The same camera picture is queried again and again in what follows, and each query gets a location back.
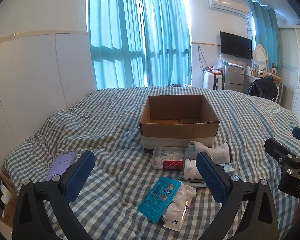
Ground clear floss pick container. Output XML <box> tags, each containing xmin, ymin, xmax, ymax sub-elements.
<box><xmin>152</xmin><ymin>146</ymin><xmax>187</xmax><ymax>170</ymax></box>

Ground black wall television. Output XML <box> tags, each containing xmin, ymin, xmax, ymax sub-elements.
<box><xmin>220</xmin><ymin>31</ymin><xmax>252</xmax><ymax>60</ymax></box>

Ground teal blister pill pack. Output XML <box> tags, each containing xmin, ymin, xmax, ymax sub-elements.
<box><xmin>138</xmin><ymin>177</ymin><xmax>181</xmax><ymax>223</ymax></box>

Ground white suitcase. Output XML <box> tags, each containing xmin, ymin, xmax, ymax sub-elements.
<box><xmin>203</xmin><ymin>72</ymin><xmax>215</xmax><ymax>89</ymax></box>

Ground teal right curtain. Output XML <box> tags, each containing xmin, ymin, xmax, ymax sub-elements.
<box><xmin>140</xmin><ymin>0</ymin><xmax>192</xmax><ymax>87</ymax></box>

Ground clear plastic bag on fridge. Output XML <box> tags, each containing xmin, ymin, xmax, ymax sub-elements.
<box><xmin>212</xmin><ymin>56</ymin><xmax>225</xmax><ymax>70</ymax></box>

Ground oval white mirror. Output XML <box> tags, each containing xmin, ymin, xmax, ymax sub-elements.
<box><xmin>253</xmin><ymin>44</ymin><xmax>268</xmax><ymax>71</ymax></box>

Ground white folded sock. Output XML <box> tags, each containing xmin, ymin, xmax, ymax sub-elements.
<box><xmin>183</xmin><ymin>159</ymin><xmax>202</xmax><ymax>180</ymax></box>

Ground blue tissue packet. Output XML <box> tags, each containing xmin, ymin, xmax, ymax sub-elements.
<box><xmin>219</xmin><ymin>164</ymin><xmax>235</xmax><ymax>176</ymax></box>

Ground white wardrobe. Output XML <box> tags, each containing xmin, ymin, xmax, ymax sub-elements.
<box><xmin>279</xmin><ymin>25</ymin><xmax>300</xmax><ymax>124</ymax></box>

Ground white cream tube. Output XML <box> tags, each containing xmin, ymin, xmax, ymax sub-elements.
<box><xmin>163</xmin><ymin>199</ymin><xmax>192</xmax><ymax>232</ymax></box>

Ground teal left curtain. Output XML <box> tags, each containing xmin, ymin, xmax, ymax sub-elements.
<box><xmin>88</xmin><ymin>0</ymin><xmax>144</xmax><ymax>89</ymax></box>

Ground purple screen smartphone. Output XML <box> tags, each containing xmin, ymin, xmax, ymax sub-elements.
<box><xmin>45</xmin><ymin>151</ymin><xmax>76</xmax><ymax>181</ymax></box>

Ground cardboard box beside bed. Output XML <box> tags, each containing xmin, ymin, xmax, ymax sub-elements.
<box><xmin>0</xmin><ymin>172</ymin><xmax>18</xmax><ymax>239</ymax></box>

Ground teal side window curtain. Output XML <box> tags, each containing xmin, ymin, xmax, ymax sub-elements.
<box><xmin>248</xmin><ymin>0</ymin><xmax>282</xmax><ymax>74</ymax></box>

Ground silver mini fridge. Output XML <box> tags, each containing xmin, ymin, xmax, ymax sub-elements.
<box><xmin>223</xmin><ymin>64</ymin><xmax>244</xmax><ymax>93</ymax></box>

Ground checkered bed cover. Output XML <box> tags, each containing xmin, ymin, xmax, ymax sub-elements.
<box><xmin>2</xmin><ymin>87</ymin><xmax>300</xmax><ymax>239</ymax></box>

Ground white air conditioner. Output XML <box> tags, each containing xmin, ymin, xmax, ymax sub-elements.
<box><xmin>208</xmin><ymin>0</ymin><xmax>250</xmax><ymax>17</ymax></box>

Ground brown cardboard box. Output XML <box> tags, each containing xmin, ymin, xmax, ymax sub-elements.
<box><xmin>140</xmin><ymin>94</ymin><xmax>220</xmax><ymax>153</ymax></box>

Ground black jacket on chair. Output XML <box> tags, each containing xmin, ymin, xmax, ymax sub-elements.
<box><xmin>247</xmin><ymin>76</ymin><xmax>278</xmax><ymax>101</ymax></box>

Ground white lace cloth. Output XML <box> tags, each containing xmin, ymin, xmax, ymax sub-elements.
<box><xmin>162</xmin><ymin>184</ymin><xmax>197</xmax><ymax>222</ymax></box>

